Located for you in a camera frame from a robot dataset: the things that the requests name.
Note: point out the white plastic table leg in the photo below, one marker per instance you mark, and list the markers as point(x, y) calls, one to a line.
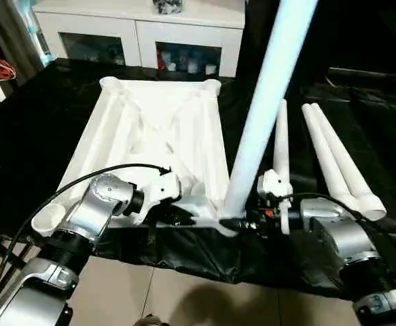
point(320, 142)
point(340, 153)
point(269, 102)
point(282, 142)

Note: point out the white plastic table top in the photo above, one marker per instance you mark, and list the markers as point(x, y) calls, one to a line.
point(170, 98)

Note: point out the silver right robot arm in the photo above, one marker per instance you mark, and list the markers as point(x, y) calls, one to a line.
point(347, 234)

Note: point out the white jar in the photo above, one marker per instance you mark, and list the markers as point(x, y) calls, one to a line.
point(210, 69)

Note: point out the red bottle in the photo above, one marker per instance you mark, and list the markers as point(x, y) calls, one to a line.
point(160, 56)

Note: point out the black glossy mat cloth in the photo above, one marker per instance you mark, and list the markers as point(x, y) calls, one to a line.
point(31, 136)

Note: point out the black monitor bar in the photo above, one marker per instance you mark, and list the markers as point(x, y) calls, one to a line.
point(371, 74)

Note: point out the white glass door cabinet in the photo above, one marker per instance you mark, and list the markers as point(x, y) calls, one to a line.
point(133, 30)

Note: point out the dark patterned bundle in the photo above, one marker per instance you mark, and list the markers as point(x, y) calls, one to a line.
point(167, 5)

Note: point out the blue white patterned panel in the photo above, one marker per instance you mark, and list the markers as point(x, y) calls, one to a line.
point(38, 34)

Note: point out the grey curtain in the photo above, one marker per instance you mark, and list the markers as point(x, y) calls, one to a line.
point(14, 37)

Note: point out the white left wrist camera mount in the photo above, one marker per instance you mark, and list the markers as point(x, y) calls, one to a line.
point(160, 190)

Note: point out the black folding table frame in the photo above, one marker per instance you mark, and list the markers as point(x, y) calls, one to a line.
point(0, 251)

